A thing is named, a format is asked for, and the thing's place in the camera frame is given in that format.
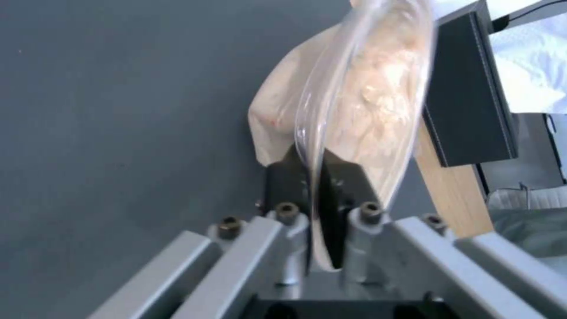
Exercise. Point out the translucent plastic takeout bag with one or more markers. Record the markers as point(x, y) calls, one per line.
point(354, 99)

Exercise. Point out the light wooden table leg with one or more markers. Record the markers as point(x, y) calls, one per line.
point(452, 192)

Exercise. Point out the white mesh basket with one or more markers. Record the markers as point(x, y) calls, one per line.
point(527, 197)

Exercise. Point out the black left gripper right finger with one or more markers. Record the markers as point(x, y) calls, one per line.
point(398, 259)

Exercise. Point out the white crumpled cloth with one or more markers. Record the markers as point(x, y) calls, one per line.
point(531, 66)

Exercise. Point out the grey green cushion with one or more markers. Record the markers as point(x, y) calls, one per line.
point(531, 229)

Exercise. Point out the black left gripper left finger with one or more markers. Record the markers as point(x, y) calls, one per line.
point(248, 252)

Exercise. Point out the black leather box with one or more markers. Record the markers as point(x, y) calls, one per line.
point(469, 99)

